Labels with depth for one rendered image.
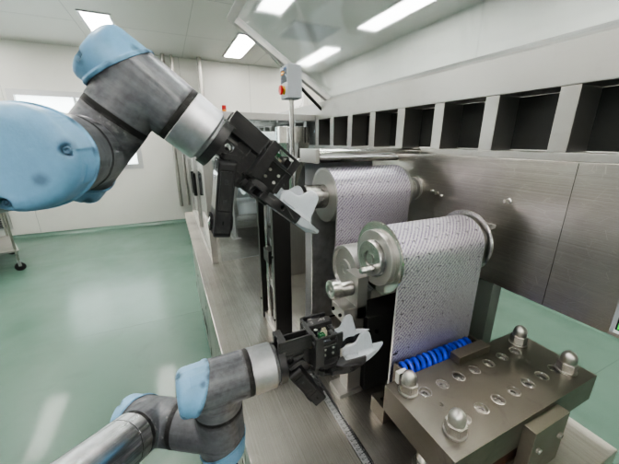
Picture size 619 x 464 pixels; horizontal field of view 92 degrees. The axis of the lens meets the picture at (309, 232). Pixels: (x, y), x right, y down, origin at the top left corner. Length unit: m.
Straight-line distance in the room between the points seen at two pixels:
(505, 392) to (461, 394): 0.08
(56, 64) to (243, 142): 5.80
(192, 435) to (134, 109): 0.48
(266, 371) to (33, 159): 0.40
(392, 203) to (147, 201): 5.48
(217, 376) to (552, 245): 0.68
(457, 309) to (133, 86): 0.71
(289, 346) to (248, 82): 5.89
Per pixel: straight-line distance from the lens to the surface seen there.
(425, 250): 0.62
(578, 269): 0.77
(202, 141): 0.41
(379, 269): 0.59
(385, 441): 0.75
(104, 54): 0.42
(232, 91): 6.14
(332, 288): 0.62
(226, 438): 0.58
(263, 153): 0.43
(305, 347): 0.54
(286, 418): 0.76
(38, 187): 0.28
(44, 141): 0.27
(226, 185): 0.43
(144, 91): 0.41
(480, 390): 0.71
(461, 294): 0.75
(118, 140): 0.41
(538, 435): 0.70
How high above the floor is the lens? 1.48
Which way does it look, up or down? 17 degrees down
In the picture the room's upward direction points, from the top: straight up
